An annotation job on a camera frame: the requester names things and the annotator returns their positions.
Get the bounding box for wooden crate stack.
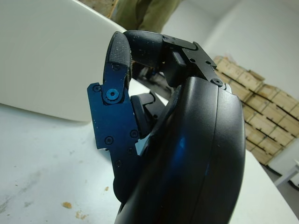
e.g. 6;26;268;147
214;55;299;166

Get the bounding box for person in olive top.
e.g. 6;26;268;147
112;0;180;33

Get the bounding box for white two-slot toaster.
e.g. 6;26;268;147
0;0;128;123

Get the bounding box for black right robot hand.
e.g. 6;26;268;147
86;29;246;224

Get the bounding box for white side table frame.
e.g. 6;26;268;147
266;158;299;187

